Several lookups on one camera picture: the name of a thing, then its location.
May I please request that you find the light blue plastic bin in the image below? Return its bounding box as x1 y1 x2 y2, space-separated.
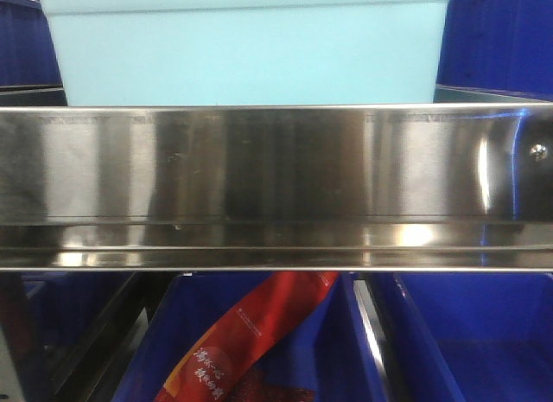
41 0 449 106

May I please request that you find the dark blue bin lower middle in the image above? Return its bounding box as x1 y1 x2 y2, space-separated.
113 272 386 401

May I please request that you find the dark blue bin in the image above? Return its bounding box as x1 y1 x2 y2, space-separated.
1 0 61 86
113 272 386 401
437 0 552 99
372 272 552 401

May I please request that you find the dark blue bin lower right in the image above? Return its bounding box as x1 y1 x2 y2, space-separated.
372 272 552 401

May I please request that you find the dark blue bin upper right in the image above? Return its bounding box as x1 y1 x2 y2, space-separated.
437 0 552 99

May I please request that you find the dark blue bin upper left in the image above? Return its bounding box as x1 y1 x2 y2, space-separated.
1 0 61 86

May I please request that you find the red snack package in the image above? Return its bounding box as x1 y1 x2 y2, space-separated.
155 271 339 401

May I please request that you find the stainless steel shelf rail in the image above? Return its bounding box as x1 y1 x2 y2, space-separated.
1 103 552 271

